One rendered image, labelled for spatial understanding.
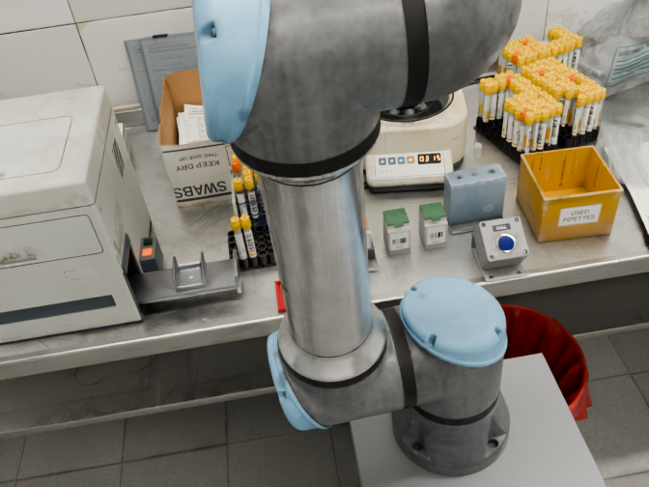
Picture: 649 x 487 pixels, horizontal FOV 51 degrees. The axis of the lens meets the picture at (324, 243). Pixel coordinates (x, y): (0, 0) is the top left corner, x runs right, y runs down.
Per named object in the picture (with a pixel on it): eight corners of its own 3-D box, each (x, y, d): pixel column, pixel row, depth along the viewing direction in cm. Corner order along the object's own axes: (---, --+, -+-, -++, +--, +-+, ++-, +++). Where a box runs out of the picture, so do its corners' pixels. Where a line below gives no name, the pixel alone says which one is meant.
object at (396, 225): (388, 256, 119) (387, 227, 115) (382, 239, 123) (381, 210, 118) (410, 252, 120) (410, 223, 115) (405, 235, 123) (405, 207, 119)
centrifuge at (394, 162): (349, 196, 133) (345, 144, 125) (348, 115, 155) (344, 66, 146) (472, 188, 131) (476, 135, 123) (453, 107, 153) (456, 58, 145)
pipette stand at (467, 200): (451, 235, 122) (454, 191, 115) (439, 211, 127) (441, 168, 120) (505, 225, 123) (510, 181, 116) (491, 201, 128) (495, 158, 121)
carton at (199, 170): (175, 210, 135) (155, 146, 125) (178, 131, 156) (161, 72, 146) (297, 189, 136) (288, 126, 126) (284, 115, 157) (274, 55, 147)
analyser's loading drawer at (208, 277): (119, 312, 112) (110, 291, 109) (123, 284, 117) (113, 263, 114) (241, 293, 113) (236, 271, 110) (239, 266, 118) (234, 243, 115)
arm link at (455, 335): (518, 408, 79) (529, 332, 70) (406, 433, 78) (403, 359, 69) (481, 330, 88) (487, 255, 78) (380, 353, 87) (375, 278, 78)
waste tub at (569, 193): (536, 244, 118) (544, 200, 112) (514, 197, 128) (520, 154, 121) (612, 235, 118) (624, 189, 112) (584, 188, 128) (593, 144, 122)
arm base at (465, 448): (519, 474, 83) (526, 429, 76) (395, 477, 84) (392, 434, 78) (498, 374, 94) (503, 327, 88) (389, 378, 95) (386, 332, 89)
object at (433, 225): (424, 250, 120) (425, 221, 115) (418, 233, 123) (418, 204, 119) (446, 246, 120) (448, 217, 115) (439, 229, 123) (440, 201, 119)
